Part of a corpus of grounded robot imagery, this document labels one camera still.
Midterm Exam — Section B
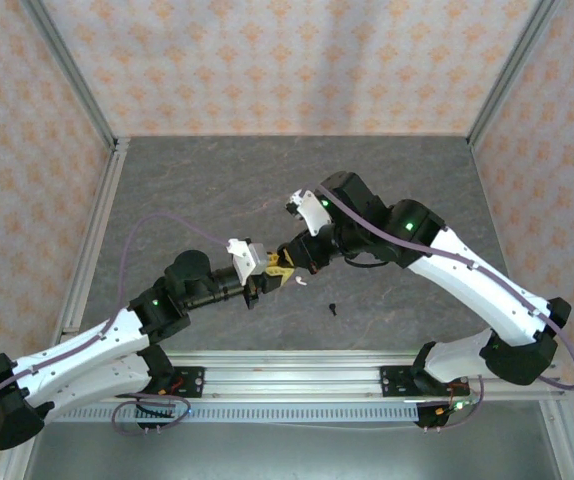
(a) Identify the grey metal lower panel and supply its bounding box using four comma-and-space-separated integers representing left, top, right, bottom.
21, 419, 564, 480

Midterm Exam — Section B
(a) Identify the small green circuit board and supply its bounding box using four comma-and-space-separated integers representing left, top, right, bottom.
436, 394, 481, 417

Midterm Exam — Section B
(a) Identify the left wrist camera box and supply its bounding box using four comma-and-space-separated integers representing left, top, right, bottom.
225, 237, 269, 280

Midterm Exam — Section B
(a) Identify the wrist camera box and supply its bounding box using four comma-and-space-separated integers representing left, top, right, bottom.
286, 188, 334, 238
225, 237, 269, 280

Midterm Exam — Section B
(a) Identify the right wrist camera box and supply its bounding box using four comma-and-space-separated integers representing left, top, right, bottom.
286, 188, 334, 238

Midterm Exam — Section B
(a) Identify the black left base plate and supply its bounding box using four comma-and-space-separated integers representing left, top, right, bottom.
164, 366, 206, 400

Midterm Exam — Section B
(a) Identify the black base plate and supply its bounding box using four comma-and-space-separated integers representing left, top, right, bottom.
379, 363, 469, 399
164, 366, 206, 400

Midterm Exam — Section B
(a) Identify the aluminium mounting rail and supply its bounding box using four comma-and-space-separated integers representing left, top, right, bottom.
41, 349, 568, 402

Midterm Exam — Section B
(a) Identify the aluminium side rail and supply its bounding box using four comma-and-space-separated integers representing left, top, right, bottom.
58, 137, 131, 335

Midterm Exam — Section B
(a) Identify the grey slotted cable duct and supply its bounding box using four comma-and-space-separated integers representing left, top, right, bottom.
50, 403, 421, 424

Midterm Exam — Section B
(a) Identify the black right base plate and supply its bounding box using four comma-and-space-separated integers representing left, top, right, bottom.
379, 363, 469, 399

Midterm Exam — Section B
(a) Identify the aluminium corner post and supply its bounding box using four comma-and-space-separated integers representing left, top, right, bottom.
465, 0, 563, 149
19, 0, 119, 152

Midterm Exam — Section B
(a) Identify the aluminium frame strut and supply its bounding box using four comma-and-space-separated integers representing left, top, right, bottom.
0, 443, 36, 480
539, 399, 574, 480

